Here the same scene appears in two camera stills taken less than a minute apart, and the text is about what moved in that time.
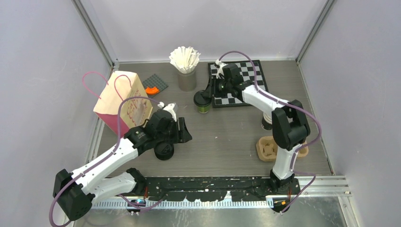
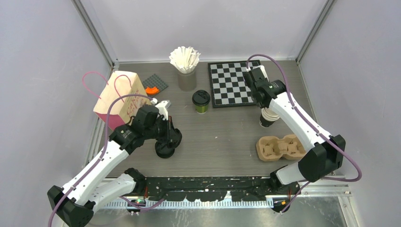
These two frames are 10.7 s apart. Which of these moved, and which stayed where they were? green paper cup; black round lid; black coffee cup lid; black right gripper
Moved: black right gripper
Stayed: green paper cup; black coffee cup lid; black round lid
